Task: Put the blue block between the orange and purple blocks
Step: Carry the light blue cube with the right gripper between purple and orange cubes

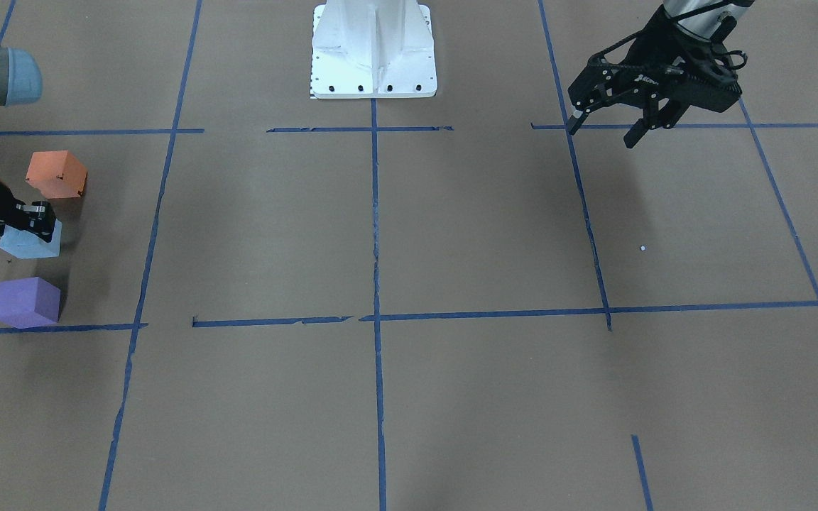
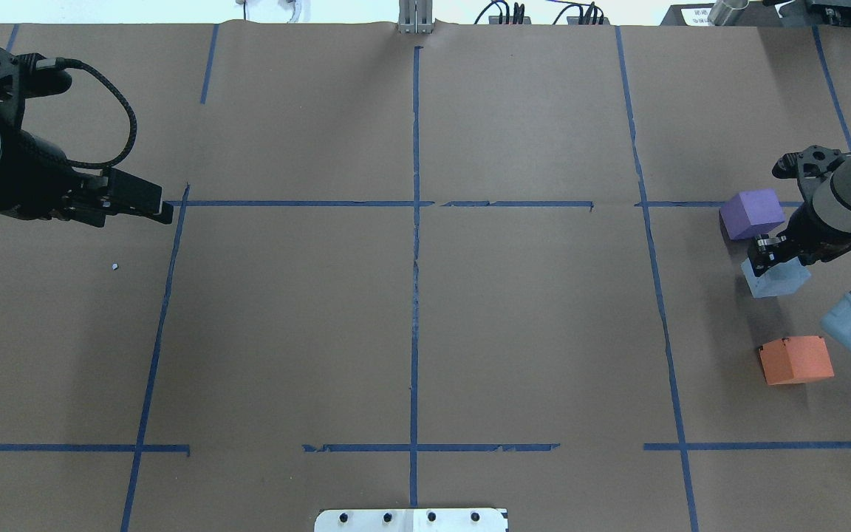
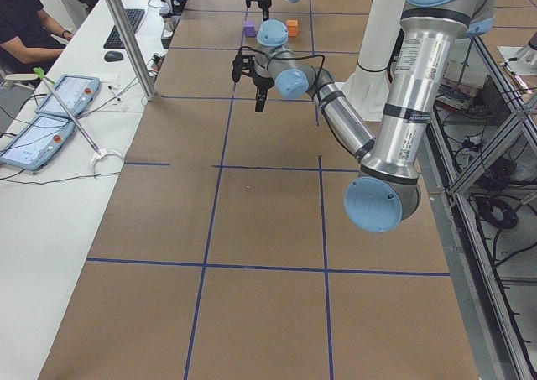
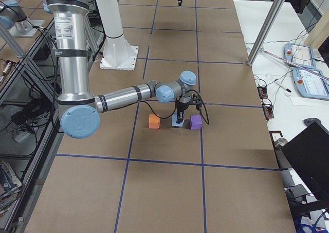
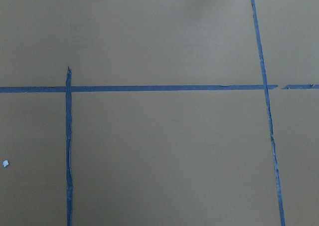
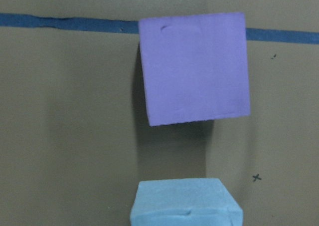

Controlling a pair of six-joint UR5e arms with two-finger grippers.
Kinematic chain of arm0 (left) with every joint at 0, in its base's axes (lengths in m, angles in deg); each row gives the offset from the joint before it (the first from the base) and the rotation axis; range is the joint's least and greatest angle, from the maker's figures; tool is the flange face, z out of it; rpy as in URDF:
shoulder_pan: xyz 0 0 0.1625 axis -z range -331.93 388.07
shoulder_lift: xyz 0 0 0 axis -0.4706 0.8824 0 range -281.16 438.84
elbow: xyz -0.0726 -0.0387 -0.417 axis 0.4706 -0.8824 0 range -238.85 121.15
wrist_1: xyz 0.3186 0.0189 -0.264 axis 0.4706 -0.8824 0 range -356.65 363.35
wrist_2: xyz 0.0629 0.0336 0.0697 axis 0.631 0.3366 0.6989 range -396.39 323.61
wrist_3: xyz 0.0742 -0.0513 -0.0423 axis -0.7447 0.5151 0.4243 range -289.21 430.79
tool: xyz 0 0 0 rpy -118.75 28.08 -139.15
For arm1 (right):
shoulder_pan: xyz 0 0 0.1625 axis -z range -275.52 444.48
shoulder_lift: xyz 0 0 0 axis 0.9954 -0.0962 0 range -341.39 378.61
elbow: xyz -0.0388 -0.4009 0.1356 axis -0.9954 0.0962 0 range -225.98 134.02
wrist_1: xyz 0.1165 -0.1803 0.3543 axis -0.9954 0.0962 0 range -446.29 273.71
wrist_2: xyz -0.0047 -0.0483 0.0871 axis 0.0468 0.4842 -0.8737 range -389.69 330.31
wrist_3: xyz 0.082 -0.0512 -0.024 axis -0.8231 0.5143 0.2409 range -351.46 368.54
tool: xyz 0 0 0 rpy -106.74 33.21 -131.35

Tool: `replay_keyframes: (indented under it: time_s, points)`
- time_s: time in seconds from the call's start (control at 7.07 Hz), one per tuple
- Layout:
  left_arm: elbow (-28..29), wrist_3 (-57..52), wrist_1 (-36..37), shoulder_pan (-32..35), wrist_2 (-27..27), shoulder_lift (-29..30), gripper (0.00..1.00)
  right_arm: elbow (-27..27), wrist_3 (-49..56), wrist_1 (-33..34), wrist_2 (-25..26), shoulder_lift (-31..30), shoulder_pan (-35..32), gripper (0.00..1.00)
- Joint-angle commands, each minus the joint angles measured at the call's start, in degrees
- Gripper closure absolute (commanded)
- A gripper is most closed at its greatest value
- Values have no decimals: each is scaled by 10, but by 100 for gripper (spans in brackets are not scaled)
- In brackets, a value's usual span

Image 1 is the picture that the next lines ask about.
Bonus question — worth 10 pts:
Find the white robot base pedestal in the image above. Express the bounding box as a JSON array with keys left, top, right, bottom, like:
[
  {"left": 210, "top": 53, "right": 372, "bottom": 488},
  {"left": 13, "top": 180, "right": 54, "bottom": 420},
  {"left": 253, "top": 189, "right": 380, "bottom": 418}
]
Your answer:
[{"left": 310, "top": 1, "right": 438, "bottom": 99}]

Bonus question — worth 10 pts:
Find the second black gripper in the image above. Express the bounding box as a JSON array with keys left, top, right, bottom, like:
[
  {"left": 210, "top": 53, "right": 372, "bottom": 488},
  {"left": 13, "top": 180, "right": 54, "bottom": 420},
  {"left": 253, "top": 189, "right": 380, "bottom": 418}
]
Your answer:
[{"left": 565, "top": 6, "right": 743, "bottom": 149}]

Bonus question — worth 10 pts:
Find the purple foam block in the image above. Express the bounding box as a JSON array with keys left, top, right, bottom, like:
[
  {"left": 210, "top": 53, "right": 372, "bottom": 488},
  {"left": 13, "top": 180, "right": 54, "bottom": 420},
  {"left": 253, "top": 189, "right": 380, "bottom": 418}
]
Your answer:
[{"left": 0, "top": 276, "right": 61, "bottom": 329}]

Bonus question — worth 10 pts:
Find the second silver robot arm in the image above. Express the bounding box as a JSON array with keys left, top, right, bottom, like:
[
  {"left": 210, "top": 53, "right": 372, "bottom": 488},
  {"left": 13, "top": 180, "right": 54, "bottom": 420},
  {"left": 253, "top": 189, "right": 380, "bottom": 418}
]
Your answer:
[{"left": 566, "top": 1, "right": 752, "bottom": 148}]

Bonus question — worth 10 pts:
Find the orange foam block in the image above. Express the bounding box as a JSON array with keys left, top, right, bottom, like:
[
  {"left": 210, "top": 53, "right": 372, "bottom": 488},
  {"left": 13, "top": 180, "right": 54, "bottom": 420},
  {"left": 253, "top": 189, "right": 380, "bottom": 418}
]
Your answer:
[{"left": 25, "top": 150, "right": 88, "bottom": 199}]

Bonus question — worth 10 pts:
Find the light blue foam block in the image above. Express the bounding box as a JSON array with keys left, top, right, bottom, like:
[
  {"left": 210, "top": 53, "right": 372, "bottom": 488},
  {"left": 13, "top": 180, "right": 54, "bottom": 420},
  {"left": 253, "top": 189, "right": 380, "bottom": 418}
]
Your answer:
[{"left": 0, "top": 220, "right": 62, "bottom": 259}]

